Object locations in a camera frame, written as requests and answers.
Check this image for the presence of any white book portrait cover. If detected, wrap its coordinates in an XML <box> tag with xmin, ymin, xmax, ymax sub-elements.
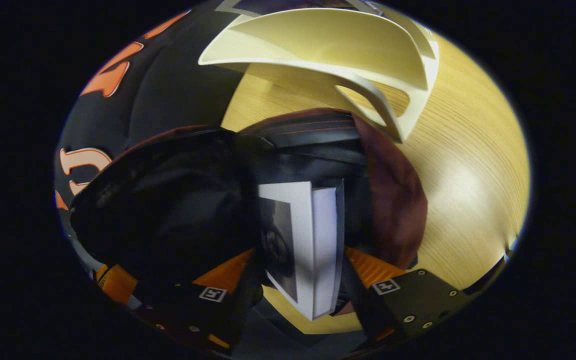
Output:
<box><xmin>257</xmin><ymin>180</ymin><xmax>345</xmax><ymax>322</ymax></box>

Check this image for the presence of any black backdrop cloth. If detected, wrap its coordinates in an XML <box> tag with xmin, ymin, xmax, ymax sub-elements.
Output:
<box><xmin>54</xmin><ymin>9</ymin><xmax>250</xmax><ymax>261</ymax></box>

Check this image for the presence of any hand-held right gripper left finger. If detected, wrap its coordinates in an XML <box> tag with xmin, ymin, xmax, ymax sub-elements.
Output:
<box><xmin>133</xmin><ymin>247</ymin><xmax>269</xmax><ymax>359</ymax></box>

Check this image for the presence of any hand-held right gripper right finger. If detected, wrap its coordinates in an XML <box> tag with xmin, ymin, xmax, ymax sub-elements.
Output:
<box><xmin>340</xmin><ymin>246</ymin><xmax>470</xmax><ymax>351</ymax></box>

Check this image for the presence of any maroon schoolbag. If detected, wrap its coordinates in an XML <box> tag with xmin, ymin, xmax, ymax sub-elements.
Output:
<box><xmin>68</xmin><ymin>107</ymin><xmax>429</xmax><ymax>311</ymax></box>

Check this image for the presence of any white bookshelf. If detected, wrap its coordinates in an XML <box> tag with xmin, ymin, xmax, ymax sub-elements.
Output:
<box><xmin>198</xmin><ymin>0</ymin><xmax>440</xmax><ymax>144</ymax></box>

